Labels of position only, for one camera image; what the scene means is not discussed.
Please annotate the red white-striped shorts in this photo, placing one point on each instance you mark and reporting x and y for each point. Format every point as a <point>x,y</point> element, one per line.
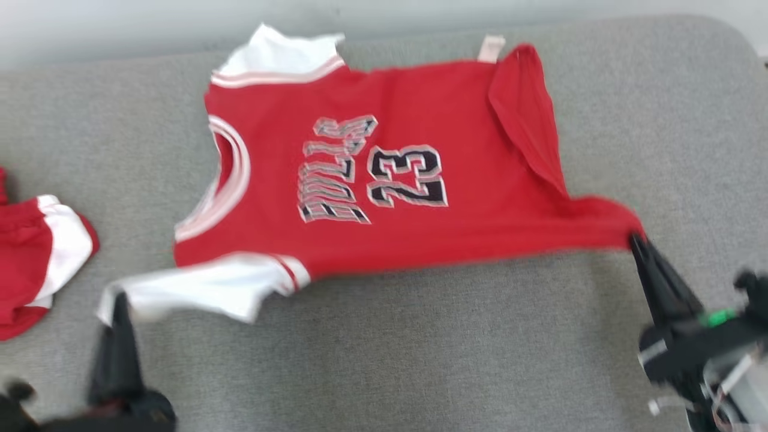
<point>24,264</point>

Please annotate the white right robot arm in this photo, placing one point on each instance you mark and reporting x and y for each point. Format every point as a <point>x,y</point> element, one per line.
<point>741,396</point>

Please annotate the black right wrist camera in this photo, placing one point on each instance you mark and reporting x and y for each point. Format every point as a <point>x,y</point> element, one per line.
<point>753,294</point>

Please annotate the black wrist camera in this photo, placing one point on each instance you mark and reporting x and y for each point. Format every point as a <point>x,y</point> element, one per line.
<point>753,294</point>
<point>15,405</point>

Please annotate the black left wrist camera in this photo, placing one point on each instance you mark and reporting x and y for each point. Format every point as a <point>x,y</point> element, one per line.
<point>15,405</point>

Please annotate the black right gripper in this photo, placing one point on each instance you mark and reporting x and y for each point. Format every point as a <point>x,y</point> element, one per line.
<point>690,348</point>

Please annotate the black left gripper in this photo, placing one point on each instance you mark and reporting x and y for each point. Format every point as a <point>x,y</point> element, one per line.
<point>120,417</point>

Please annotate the red number 23 jersey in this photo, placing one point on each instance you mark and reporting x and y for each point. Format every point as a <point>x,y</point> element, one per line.
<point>420,228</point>

